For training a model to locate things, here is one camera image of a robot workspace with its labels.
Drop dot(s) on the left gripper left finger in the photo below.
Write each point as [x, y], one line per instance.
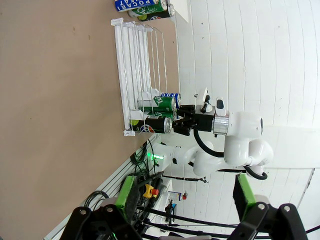
[125, 192]

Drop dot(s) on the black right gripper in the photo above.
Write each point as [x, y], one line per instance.
[205, 120]

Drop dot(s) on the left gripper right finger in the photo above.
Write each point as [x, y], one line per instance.
[246, 192]

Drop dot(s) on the black Pepsi can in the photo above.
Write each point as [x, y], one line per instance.
[157, 16]
[155, 124]

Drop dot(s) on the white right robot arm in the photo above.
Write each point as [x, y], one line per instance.
[240, 150]

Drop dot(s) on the yellow emergency stop box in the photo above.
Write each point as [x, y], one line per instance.
[150, 191]

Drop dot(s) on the blue Pocari Sweat can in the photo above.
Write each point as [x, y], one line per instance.
[135, 3]
[172, 95]

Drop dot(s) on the white paper tag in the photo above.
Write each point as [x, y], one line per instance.
[203, 93]

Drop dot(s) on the white bottle blue label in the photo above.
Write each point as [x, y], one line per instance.
[175, 196]

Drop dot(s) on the white can dispenser rack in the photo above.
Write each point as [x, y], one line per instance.
[122, 75]

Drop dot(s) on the white desk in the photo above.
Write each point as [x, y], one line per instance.
[182, 10]

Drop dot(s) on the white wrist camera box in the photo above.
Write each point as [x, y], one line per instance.
[221, 107]

